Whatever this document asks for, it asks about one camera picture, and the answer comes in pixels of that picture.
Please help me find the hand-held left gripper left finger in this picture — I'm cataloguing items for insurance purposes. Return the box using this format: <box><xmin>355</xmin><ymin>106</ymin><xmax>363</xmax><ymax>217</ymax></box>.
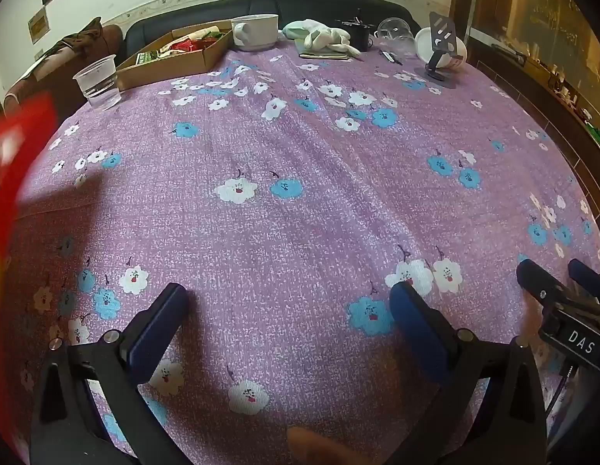
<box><xmin>29</xmin><ymin>282</ymin><xmax>191</xmax><ymax>465</ymax></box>

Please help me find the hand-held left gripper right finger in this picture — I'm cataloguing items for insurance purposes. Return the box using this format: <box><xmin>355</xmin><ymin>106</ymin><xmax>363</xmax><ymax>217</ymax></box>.
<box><xmin>384</xmin><ymin>281</ymin><xmax>548</xmax><ymax>465</ymax></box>

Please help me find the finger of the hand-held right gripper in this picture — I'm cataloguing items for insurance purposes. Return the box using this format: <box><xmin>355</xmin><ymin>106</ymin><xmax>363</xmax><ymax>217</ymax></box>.
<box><xmin>516</xmin><ymin>258</ymin><xmax>579</xmax><ymax>312</ymax></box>
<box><xmin>567</xmin><ymin>258</ymin><xmax>600</xmax><ymax>302</ymax></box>

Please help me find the red snack tray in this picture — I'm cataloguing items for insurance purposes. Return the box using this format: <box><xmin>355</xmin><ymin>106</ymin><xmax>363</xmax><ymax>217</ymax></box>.
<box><xmin>0</xmin><ymin>93</ymin><xmax>59</xmax><ymax>311</ymax></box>

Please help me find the person's left hand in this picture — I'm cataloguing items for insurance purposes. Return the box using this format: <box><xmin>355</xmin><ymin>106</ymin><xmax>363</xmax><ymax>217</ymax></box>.
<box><xmin>287</xmin><ymin>425</ymin><xmax>361</xmax><ymax>465</ymax></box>

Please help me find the purple floral tablecloth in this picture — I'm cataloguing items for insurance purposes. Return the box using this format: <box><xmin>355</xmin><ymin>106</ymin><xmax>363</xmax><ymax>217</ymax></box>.
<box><xmin>0</xmin><ymin>41</ymin><xmax>600</xmax><ymax>465</ymax></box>

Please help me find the white jar red label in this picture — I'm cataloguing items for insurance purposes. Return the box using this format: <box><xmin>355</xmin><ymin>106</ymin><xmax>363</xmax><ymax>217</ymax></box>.
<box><xmin>415</xmin><ymin>26</ymin><xmax>469</xmax><ymax>71</ymax></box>

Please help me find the clear plastic water cup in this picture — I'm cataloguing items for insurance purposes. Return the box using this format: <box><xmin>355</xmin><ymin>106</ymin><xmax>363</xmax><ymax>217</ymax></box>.
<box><xmin>72</xmin><ymin>54</ymin><xmax>122</xmax><ymax>111</ymax></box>

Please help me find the grey phone stand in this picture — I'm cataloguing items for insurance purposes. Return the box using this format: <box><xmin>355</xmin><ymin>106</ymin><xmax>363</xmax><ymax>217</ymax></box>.
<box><xmin>415</xmin><ymin>11</ymin><xmax>458</xmax><ymax>89</ymax></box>

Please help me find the brown cardboard box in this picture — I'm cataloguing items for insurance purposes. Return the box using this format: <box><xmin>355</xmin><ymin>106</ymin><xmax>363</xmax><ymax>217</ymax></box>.
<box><xmin>115</xmin><ymin>20</ymin><xmax>235</xmax><ymax>92</ymax></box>

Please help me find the brown armchair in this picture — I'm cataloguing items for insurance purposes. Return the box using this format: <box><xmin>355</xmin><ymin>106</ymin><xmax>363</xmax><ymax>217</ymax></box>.
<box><xmin>3</xmin><ymin>23</ymin><xmax>124</xmax><ymax>124</ymax></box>

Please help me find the wooden display cabinet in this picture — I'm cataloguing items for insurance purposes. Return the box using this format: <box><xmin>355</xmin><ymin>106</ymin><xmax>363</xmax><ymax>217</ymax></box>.
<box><xmin>450</xmin><ymin>0</ymin><xmax>600</xmax><ymax>165</ymax></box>

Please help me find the pile of assorted snack packets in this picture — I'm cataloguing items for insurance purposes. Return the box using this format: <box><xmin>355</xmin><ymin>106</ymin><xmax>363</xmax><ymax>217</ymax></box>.
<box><xmin>135</xmin><ymin>26</ymin><xmax>233</xmax><ymax>64</ymax></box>

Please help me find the thin booklet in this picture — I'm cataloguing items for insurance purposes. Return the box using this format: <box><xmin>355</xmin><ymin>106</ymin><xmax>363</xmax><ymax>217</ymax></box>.
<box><xmin>299</xmin><ymin>50</ymin><xmax>353</xmax><ymax>62</ymax></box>

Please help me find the olive brown cloth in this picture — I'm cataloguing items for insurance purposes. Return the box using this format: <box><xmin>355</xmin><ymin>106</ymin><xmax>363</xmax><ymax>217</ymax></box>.
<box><xmin>50</xmin><ymin>17</ymin><xmax>104</xmax><ymax>52</ymax></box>

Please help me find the white plush toy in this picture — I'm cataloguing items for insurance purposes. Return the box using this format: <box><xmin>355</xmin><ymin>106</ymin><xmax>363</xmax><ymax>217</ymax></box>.
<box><xmin>282</xmin><ymin>18</ymin><xmax>361</xmax><ymax>56</ymax></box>

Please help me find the white mug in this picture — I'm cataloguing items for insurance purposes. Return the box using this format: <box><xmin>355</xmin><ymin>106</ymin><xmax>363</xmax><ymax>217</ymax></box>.
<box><xmin>231</xmin><ymin>14</ymin><xmax>281</xmax><ymax>52</ymax></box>

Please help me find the black leather sofa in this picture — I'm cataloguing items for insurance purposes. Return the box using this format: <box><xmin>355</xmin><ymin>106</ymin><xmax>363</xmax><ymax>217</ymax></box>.
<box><xmin>124</xmin><ymin>0</ymin><xmax>422</xmax><ymax>59</ymax></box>

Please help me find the yellow wall sticker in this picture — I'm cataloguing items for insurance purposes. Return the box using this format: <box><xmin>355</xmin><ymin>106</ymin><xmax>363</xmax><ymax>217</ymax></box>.
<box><xmin>28</xmin><ymin>7</ymin><xmax>50</xmax><ymax>44</ymax></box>

